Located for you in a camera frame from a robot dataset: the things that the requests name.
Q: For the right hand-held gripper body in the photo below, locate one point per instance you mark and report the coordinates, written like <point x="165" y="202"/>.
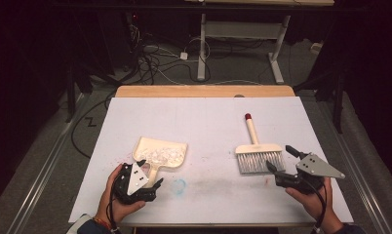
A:
<point x="314" y="167"/>

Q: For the pile of white paper scraps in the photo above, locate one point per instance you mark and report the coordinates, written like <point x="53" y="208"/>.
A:
<point x="164" y="156"/>

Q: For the person's right hand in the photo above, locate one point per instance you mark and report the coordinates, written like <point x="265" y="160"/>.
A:
<point x="317" y="204"/>

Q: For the white power adapter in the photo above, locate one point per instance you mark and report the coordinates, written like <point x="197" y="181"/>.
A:
<point x="183" y="56"/>

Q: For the black metal stand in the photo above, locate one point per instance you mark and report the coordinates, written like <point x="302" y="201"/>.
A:
<point x="70" y="97"/>

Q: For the metal floor rail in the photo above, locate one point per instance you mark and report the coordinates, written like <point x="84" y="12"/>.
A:
<point x="44" y="172"/>
<point x="377" y="208"/>

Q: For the white power strip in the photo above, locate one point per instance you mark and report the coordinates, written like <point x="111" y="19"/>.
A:
<point x="316" y="48"/>

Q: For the white table cover sheet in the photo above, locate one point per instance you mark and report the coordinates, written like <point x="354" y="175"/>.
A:
<point x="216" y="120"/>

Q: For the cream plastic dustpan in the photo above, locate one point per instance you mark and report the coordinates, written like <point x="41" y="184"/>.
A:
<point x="145" y="144"/>

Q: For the white metal desk frame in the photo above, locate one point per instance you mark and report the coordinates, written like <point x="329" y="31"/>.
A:
<point x="239" y="30"/>

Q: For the person's left hand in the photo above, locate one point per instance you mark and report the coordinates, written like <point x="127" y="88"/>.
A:
<point x="112" y="208"/>

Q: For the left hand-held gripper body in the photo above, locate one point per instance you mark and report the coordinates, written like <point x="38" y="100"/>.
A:
<point x="135" y="182"/>

